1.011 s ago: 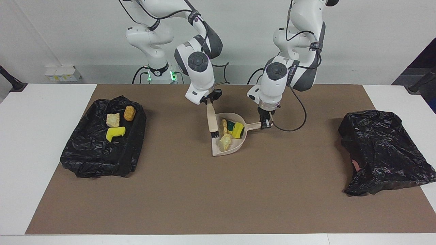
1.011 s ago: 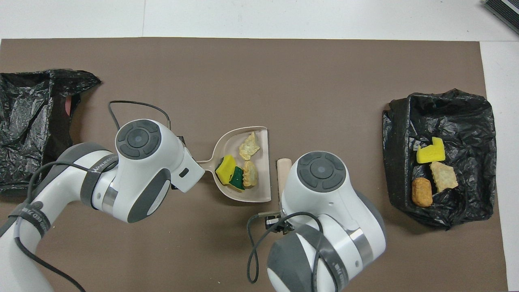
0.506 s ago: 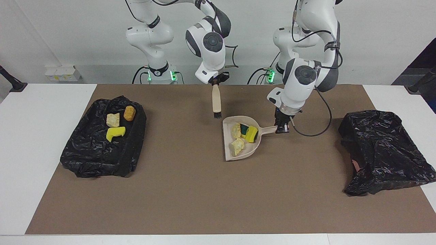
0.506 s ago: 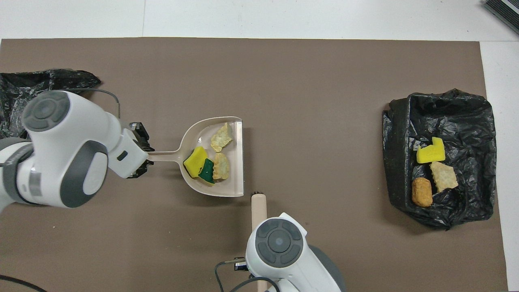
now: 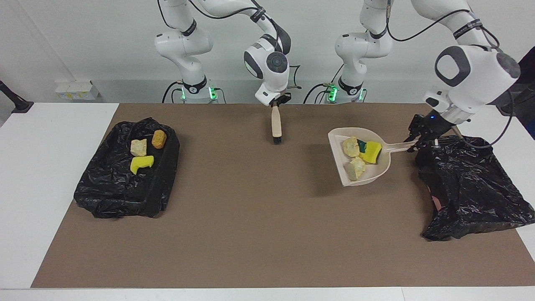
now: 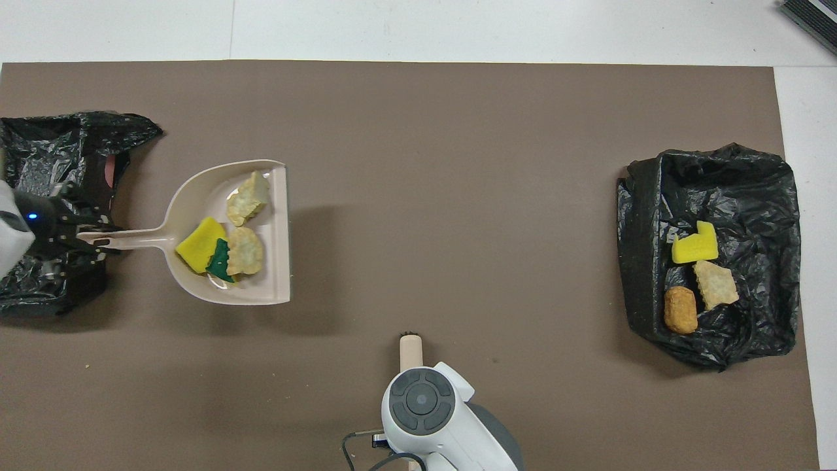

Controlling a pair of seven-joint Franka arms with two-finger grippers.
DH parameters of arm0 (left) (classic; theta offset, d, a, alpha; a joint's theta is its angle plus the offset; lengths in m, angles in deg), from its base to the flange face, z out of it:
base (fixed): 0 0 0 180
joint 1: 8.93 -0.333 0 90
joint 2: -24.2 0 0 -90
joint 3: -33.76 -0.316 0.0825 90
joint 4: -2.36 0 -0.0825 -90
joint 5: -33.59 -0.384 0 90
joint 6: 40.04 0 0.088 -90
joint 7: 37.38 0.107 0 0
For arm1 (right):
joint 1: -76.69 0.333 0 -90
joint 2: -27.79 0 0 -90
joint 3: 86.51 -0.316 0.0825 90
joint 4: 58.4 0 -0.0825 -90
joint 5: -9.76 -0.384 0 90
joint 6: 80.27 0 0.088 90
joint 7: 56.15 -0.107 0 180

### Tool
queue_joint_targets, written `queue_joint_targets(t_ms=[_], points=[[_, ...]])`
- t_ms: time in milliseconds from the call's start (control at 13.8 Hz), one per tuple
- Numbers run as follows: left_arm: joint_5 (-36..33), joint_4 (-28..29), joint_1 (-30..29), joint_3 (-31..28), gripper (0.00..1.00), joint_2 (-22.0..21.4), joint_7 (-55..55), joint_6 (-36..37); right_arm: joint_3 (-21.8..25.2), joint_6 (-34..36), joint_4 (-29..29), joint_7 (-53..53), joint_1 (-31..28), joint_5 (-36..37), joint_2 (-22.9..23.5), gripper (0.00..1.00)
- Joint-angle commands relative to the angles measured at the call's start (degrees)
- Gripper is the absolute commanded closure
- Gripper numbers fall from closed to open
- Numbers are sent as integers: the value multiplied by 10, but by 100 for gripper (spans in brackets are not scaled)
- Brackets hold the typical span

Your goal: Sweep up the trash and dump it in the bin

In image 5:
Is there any brown table mat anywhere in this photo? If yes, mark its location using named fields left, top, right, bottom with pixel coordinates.
left=31, top=103, right=535, bottom=289

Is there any black base cable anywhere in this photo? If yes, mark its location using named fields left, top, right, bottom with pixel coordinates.
left=303, top=82, right=336, bottom=104
left=162, top=81, right=184, bottom=104

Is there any beige plastic dustpan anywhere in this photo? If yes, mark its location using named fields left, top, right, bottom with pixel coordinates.
left=327, top=127, right=418, bottom=187

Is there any striped croissant piece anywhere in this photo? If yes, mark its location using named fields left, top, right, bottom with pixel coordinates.
left=130, top=138, right=148, bottom=157

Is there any large yellow sponge chunk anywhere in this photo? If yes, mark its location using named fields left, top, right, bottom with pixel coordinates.
left=360, top=141, right=383, bottom=164

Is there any white wall power strip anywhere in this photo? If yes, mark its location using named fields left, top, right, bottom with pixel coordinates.
left=55, top=79, right=101, bottom=101

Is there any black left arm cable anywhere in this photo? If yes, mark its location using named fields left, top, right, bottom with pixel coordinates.
left=385, top=0, right=515, bottom=150

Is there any pale bread piece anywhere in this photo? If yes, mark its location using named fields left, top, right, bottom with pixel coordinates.
left=344, top=157, right=367, bottom=181
left=342, top=136, right=360, bottom=158

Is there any notched yellow sponge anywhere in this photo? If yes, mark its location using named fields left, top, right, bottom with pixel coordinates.
left=130, top=156, right=155, bottom=175

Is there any beige hand brush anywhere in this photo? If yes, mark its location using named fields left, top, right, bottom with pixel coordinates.
left=271, top=105, right=283, bottom=145

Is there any black right base cable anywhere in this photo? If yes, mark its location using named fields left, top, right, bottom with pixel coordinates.
left=162, top=81, right=184, bottom=104

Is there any black bag lined pink bin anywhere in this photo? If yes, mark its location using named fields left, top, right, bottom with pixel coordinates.
left=415, top=135, right=535, bottom=242

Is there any black left base cable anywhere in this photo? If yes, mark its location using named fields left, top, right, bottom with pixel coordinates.
left=303, top=82, right=336, bottom=104

